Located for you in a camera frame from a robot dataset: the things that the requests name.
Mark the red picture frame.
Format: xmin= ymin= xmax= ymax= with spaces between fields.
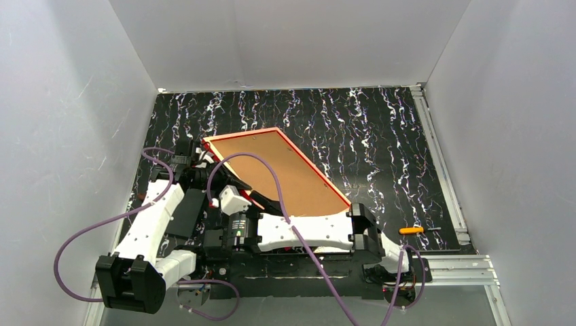
xmin=203 ymin=127 xmax=350 ymax=217

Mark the yellow handled screwdriver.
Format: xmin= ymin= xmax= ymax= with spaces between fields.
xmin=399 ymin=227 xmax=441 ymax=235

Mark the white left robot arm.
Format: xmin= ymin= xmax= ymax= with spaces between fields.
xmin=95 ymin=140 xmax=206 ymax=314

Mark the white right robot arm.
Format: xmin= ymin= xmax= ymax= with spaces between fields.
xmin=209 ymin=186 xmax=410 ymax=273

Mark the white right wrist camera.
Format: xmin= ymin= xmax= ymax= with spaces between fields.
xmin=210 ymin=185 xmax=251 ymax=216

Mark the aluminium right side rail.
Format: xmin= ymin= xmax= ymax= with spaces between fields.
xmin=408 ymin=84 xmax=471 ymax=245

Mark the aluminium rail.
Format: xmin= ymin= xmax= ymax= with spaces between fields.
xmin=408 ymin=84 xmax=471 ymax=245
xmin=85 ymin=254 xmax=501 ymax=291

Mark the aluminium front rail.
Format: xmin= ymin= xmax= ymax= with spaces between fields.
xmin=85 ymin=254 xmax=501 ymax=291

